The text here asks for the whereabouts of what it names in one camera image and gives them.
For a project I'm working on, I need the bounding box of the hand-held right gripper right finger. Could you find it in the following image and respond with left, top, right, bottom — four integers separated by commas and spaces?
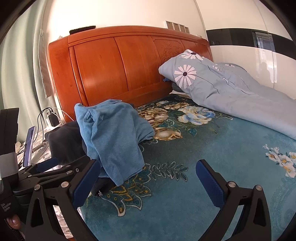
195, 159, 272, 241

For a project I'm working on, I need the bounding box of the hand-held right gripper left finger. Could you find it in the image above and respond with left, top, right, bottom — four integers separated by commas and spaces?
24, 159, 101, 241

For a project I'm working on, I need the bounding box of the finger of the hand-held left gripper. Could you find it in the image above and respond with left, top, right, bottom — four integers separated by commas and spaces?
30, 158, 92, 184
18, 157, 59, 177

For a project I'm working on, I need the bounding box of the dark navy garment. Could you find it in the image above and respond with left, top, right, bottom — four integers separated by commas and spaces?
44, 120, 116, 197

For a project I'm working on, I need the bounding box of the blue towel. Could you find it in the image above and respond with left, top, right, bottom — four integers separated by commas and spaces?
74, 99, 155, 187

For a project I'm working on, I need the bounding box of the person's left hand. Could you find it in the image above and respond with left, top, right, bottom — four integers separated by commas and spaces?
6, 214, 22, 230

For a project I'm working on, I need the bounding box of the silver phone stand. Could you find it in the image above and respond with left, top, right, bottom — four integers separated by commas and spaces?
32, 140, 51, 154

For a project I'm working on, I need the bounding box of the phone with blue screen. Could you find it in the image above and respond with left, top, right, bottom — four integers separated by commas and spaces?
23, 126, 37, 168

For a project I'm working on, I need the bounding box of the teal floral bed sheet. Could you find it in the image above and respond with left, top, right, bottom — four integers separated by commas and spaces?
79, 94, 296, 241

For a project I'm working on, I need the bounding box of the black power adapter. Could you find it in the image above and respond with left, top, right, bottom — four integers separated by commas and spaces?
48, 111, 60, 127

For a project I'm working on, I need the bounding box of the pale green curtain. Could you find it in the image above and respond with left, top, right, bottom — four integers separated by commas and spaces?
0, 14, 60, 144

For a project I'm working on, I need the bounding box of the grey-blue daisy print duvet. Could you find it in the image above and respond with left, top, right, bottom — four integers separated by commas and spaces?
159, 49, 296, 141

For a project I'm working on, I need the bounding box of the white pillow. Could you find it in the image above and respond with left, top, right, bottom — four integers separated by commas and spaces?
169, 89, 193, 98

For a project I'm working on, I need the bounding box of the orange wooden headboard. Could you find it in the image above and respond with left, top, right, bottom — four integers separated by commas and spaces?
48, 25, 213, 122

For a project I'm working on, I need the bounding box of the white wardrobe with black stripe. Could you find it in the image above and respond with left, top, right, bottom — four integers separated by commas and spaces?
194, 0, 296, 100

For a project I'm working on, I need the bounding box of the black brush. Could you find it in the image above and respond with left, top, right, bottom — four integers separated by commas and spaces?
69, 25, 96, 35

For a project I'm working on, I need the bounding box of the black cable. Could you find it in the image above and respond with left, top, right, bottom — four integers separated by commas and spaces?
37, 107, 54, 142

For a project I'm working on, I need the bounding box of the white cable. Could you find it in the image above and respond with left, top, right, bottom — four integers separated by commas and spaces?
53, 107, 75, 122

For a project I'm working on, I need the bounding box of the grey wall switch panel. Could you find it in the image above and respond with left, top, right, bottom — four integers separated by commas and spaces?
165, 20, 190, 33

